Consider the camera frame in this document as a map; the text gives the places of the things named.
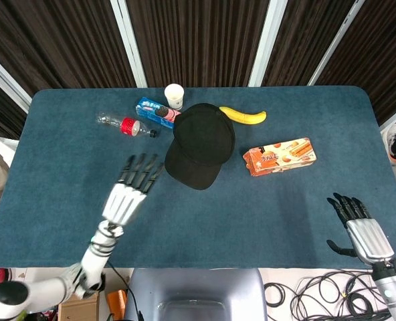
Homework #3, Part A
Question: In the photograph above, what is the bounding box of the yellow banana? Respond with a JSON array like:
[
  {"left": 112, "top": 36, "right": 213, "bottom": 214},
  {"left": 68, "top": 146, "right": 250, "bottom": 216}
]
[{"left": 219, "top": 106, "right": 268, "bottom": 125}]

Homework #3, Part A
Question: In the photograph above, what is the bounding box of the blue cookie package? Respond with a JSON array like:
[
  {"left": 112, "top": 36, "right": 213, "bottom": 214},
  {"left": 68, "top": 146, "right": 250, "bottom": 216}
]
[{"left": 134, "top": 96, "right": 182, "bottom": 130}]

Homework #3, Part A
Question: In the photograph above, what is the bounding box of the black baseball cap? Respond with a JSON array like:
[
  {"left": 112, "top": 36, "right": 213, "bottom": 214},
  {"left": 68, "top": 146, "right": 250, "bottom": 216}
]
[{"left": 164, "top": 102, "right": 236, "bottom": 191}]

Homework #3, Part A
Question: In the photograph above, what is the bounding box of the grey robot torso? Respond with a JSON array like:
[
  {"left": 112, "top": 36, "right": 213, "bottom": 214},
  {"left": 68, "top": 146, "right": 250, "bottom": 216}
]
[{"left": 123, "top": 267, "right": 269, "bottom": 321}]

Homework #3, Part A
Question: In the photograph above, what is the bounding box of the black cable bundle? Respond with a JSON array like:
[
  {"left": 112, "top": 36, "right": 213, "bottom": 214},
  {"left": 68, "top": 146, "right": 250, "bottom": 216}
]
[{"left": 264, "top": 270, "right": 396, "bottom": 321}]

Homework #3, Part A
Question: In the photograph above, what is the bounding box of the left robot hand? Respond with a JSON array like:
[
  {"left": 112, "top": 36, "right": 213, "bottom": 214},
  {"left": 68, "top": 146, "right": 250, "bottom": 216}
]
[{"left": 102, "top": 153, "right": 165, "bottom": 227}]

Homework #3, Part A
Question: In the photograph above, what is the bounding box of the orange bag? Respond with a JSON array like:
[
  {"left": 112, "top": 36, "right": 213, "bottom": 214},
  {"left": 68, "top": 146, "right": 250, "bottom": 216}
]
[{"left": 106, "top": 289, "right": 128, "bottom": 318}]

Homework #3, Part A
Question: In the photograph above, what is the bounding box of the white and orange shoe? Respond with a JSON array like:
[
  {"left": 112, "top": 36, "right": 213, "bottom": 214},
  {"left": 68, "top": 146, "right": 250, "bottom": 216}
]
[{"left": 381, "top": 122, "right": 396, "bottom": 167}]

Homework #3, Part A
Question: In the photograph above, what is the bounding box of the white paper cup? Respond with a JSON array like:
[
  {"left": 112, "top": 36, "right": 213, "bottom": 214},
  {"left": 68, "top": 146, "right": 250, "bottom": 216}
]
[{"left": 164, "top": 83, "right": 185, "bottom": 111}]

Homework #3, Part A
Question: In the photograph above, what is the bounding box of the clear bottle with red label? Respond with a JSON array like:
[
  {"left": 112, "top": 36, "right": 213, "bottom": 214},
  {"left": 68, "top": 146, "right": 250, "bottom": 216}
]
[{"left": 95, "top": 112, "right": 158, "bottom": 138}]

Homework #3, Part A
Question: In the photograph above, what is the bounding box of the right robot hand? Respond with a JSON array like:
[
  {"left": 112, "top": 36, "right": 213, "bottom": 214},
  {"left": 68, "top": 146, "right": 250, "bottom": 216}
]
[{"left": 326, "top": 192, "right": 395, "bottom": 267}]

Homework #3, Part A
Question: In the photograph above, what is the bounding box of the orange wafer box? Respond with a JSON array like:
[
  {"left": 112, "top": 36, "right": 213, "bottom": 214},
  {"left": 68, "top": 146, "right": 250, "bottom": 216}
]
[{"left": 243, "top": 137, "right": 318, "bottom": 177}]

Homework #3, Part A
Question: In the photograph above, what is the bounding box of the blue table mat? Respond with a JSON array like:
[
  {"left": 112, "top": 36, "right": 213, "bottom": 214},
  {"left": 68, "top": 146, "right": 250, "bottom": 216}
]
[{"left": 0, "top": 85, "right": 396, "bottom": 270}]

